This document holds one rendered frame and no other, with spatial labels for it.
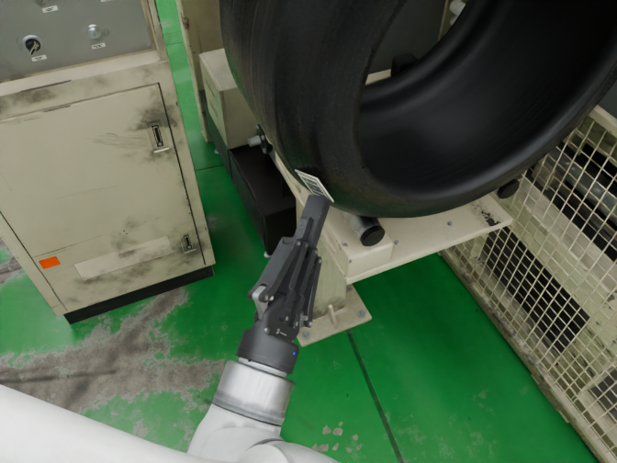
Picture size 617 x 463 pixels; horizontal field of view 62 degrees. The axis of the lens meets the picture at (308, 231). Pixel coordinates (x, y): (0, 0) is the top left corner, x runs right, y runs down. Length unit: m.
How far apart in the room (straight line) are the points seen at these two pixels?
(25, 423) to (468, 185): 0.67
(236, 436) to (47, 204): 1.06
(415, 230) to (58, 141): 0.89
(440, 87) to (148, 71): 0.68
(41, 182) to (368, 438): 1.16
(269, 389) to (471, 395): 1.21
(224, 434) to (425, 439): 1.12
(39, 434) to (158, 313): 1.45
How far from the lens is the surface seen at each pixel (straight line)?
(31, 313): 2.07
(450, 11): 1.35
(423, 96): 1.08
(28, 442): 0.47
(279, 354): 0.63
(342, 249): 0.89
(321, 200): 0.69
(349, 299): 1.85
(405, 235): 1.00
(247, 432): 0.61
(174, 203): 1.60
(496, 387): 1.80
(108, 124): 1.39
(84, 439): 0.46
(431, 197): 0.81
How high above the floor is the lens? 1.56
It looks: 50 degrees down
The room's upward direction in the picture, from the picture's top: straight up
